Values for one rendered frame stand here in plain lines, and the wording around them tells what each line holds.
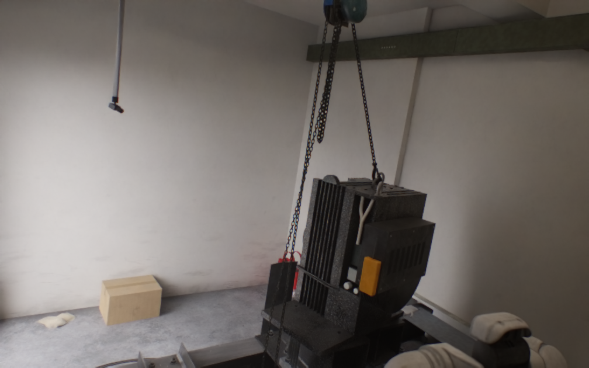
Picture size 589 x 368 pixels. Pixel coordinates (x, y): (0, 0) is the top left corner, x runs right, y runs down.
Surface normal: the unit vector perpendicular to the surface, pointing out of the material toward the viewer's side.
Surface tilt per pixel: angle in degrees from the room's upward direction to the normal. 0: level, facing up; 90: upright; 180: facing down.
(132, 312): 90
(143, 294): 90
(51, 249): 90
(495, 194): 90
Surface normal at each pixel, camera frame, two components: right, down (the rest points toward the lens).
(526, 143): -0.82, -0.04
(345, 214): -0.68, 0.00
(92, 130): 0.55, 0.21
